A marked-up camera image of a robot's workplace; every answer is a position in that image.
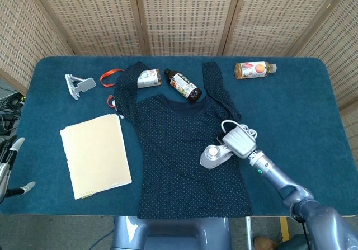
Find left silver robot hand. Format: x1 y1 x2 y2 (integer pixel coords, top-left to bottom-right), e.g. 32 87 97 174
0 137 36 203

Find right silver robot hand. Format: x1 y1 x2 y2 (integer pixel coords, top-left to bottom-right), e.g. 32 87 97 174
216 128 257 160

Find white handheld garment steamer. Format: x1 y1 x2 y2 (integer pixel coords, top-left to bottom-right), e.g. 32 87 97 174
199 143 234 169

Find navy polka dot shirt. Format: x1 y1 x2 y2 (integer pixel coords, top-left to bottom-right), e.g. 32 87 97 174
113 61 254 220

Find peach tea bottle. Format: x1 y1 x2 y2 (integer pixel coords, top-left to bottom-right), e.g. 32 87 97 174
234 61 277 80

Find dark brown sauce bottle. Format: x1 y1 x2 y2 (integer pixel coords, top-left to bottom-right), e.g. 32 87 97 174
163 68 203 104

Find white table leg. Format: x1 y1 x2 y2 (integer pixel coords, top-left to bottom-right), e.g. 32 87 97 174
244 216 252 250

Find cream paper folder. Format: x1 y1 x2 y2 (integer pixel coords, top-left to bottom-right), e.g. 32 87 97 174
59 113 133 200

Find brown shoe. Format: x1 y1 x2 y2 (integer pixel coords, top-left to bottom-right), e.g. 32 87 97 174
253 236 280 250

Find white folding phone stand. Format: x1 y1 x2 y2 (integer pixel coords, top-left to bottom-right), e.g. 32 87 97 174
64 73 97 102

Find blue-grey robot torso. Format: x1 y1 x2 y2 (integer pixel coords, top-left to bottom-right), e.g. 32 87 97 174
111 215 233 250

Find woven bamboo folding screen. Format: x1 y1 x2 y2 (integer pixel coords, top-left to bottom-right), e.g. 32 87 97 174
0 0 358 164

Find black floor cables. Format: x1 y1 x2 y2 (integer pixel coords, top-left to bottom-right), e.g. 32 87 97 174
0 92 27 135

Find orange lanyard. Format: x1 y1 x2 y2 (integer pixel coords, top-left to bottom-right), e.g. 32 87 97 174
100 68 125 119

